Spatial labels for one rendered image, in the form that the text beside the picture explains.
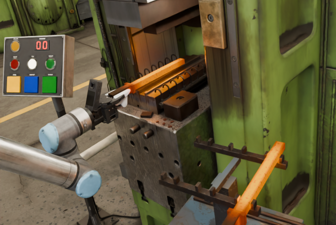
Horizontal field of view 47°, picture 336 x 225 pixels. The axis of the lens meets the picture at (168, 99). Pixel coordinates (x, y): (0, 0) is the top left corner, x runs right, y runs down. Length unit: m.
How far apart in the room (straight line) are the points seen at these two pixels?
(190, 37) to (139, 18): 0.58
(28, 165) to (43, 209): 1.59
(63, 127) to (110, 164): 1.64
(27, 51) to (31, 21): 4.42
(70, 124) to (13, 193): 1.72
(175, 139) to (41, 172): 0.50
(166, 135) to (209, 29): 0.43
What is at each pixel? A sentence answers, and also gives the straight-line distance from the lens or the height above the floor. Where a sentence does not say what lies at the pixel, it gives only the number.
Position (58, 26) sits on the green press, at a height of 0.16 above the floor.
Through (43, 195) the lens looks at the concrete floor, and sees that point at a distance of 2.86.
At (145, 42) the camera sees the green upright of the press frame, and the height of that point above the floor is 1.10.
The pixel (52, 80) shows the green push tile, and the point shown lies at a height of 1.03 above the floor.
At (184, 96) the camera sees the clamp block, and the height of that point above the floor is 0.98.
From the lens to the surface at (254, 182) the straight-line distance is 1.10.
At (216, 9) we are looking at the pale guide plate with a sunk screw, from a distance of 1.30.
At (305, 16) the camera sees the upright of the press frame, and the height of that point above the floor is 1.19.
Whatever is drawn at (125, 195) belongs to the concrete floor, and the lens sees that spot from 2.61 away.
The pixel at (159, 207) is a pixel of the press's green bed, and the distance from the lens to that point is 1.81.
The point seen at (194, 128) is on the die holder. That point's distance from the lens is 1.50.
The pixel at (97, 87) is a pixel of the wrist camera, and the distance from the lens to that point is 1.38.
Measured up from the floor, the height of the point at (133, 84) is 1.06.
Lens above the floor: 1.66
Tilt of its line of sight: 27 degrees down
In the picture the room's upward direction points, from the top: 9 degrees counter-clockwise
